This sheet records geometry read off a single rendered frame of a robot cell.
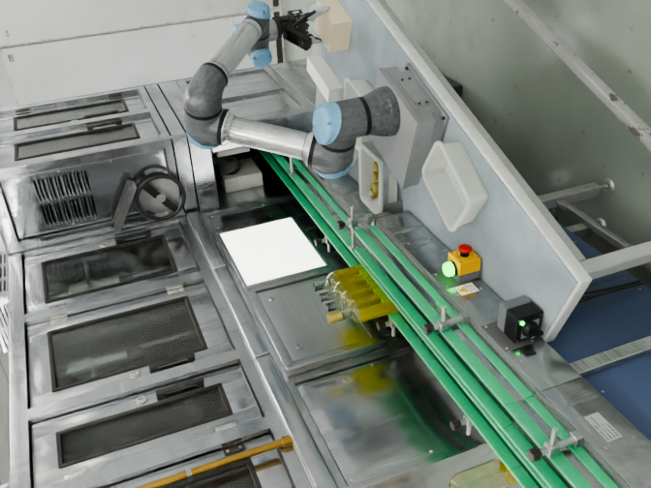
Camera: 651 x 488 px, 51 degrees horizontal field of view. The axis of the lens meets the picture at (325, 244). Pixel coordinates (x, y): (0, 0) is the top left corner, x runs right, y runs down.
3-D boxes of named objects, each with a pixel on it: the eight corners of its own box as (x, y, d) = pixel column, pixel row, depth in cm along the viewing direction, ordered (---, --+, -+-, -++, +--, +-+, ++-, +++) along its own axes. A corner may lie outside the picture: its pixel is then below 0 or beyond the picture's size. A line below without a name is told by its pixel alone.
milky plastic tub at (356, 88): (361, 124, 260) (341, 128, 258) (366, 71, 245) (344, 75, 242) (382, 149, 248) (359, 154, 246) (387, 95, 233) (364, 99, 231)
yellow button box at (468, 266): (468, 265, 205) (446, 271, 203) (470, 244, 201) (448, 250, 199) (480, 277, 200) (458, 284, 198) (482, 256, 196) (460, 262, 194)
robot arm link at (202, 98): (173, 81, 198) (248, -6, 226) (176, 109, 207) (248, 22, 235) (209, 94, 197) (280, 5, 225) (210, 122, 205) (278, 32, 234)
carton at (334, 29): (335, -4, 252) (316, -1, 250) (352, 21, 243) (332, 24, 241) (332, 24, 261) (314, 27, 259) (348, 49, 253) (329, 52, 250)
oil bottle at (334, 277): (382, 271, 237) (325, 287, 231) (382, 258, 234) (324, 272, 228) (388, 279, 232) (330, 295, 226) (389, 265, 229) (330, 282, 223)
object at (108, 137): (187, 149, 361) (7, 184, 335) (175, 79, 341) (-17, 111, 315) (220, 207, 305) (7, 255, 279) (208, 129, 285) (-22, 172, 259)
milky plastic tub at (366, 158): (380, 194, 255) (358, 198, 252) (380, 137, 243) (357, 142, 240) (401, 214, 241) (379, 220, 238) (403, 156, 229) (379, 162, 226)
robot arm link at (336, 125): (370, 115, 196) (326, 125, 192) (363, 148, 207) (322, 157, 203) (354, 88, 203) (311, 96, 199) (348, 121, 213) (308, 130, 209)
